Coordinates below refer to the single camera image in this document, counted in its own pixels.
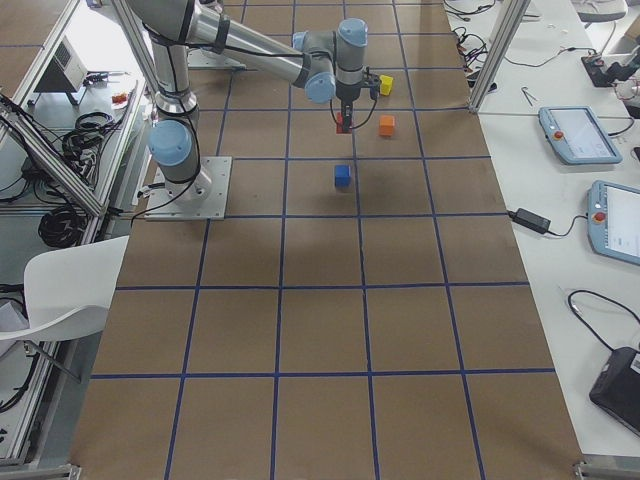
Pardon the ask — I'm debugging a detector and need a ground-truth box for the metal allen key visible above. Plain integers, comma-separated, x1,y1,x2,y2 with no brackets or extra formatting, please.
521,86,535,106

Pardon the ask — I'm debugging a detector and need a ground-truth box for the black power adapter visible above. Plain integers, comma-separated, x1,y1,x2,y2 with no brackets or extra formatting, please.
507,208,551,235

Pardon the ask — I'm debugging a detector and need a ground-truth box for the near teach pendant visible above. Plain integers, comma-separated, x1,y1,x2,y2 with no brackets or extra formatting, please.
587,180,639,265

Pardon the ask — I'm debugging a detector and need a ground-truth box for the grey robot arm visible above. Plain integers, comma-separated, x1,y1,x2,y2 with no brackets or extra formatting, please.
128,1,380,203

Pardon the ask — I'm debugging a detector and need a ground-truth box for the black laptop device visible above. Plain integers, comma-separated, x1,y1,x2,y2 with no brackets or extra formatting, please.
589,347,639,435

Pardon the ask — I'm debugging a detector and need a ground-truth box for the teach pendant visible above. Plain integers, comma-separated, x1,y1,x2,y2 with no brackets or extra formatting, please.
587,180,639,265
538,106,623,165

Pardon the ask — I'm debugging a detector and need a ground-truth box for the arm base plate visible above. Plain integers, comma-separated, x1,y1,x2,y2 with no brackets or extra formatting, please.
187,49,247,71
144,156,232,221

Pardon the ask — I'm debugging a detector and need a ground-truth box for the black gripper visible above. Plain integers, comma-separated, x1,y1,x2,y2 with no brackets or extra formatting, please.
336,69,381,125

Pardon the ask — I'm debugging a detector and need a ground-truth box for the white chair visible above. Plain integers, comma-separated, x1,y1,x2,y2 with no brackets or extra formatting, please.
1,236,129,341

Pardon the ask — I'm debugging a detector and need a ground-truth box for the aluminium frame post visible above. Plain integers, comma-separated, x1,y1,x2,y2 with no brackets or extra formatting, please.
469,0,530,113

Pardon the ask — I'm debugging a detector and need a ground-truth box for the red wooden block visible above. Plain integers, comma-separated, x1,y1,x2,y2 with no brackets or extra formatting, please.
334,113,352,134

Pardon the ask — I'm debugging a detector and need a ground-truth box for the blue wooden block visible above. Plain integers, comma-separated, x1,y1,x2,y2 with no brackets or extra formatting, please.
334,164,352,188

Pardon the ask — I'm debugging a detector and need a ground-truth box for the far teach pendant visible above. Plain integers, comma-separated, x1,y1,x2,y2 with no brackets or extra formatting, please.
538,106,623,165

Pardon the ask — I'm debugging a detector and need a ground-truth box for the yellow wooden block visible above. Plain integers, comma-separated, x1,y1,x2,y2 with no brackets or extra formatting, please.
379,75,394,97

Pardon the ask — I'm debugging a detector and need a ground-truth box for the orange wooden block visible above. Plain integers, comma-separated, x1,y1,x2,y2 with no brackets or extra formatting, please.
378,114,396,138

